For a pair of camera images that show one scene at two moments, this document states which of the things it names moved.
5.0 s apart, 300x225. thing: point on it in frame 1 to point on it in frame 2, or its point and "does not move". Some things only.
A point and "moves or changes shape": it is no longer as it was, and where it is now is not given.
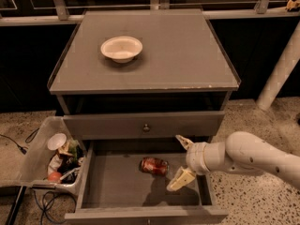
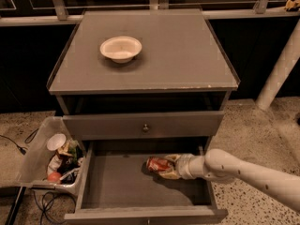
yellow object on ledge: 291,4 does not move
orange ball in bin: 54,177 does not move
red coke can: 155,166 moves or changes shape
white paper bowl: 121,49 does not move
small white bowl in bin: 56,142 does not move
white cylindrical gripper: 195,157 to 187,165
